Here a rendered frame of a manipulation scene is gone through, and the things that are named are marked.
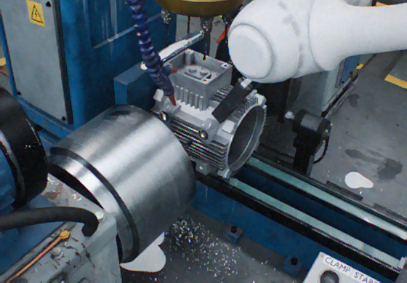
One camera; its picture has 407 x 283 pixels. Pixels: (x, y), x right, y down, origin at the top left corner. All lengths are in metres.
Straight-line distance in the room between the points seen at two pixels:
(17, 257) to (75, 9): 0.53
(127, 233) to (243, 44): 0.38
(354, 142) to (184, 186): 0.75
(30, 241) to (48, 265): 0.04
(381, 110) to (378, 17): 1.11
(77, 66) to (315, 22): 0.60
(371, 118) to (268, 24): 1.09
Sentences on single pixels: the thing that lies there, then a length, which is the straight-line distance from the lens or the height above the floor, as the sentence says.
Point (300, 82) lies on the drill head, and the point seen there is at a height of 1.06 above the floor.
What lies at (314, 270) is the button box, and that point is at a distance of 0.78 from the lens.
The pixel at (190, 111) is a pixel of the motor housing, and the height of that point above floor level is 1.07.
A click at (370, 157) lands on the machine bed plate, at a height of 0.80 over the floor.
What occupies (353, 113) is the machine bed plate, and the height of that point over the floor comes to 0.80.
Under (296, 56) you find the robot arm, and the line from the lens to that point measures 0.58.
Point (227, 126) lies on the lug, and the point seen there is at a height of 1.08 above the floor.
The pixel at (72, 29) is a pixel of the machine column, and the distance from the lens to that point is 1.00.
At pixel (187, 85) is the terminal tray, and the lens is 1.02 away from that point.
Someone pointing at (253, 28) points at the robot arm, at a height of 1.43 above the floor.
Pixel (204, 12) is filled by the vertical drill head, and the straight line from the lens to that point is 0.90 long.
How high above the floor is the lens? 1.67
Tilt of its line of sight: 38 degrees down
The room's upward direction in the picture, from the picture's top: 4 degrees clockwise
